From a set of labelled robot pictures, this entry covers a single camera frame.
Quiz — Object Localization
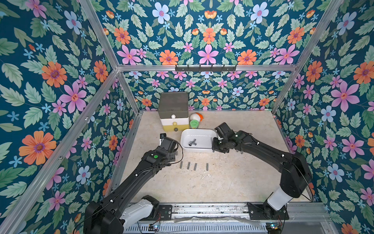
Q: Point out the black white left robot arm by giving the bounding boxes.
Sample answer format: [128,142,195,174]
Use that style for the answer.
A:
[83,137,182,234]

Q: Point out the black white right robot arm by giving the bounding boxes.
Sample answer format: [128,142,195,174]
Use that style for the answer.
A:
[212,122,313,220]

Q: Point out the white plastic storage tray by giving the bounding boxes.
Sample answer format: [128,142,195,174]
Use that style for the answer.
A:
[181,129,218,153]

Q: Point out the grey white yellow drawer box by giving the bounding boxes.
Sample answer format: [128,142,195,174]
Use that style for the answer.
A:
[158,92,190,132]

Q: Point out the sockets pile in tray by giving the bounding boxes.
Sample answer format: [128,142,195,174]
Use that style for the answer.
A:
[189,139,197,146]

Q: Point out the white orange ball toy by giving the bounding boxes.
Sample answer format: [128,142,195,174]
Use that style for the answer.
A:
[190,113,204,122]

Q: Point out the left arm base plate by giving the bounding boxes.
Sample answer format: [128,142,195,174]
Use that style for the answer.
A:
[141,205,173,222]

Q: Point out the aluminium front rail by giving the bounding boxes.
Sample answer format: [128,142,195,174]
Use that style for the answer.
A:
[123,202,339,234]

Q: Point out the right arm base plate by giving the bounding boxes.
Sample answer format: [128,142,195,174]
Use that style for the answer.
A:
[247,202,289,220]

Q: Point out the black wall hook rail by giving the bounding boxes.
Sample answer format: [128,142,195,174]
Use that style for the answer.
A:
[174,65,237,73]

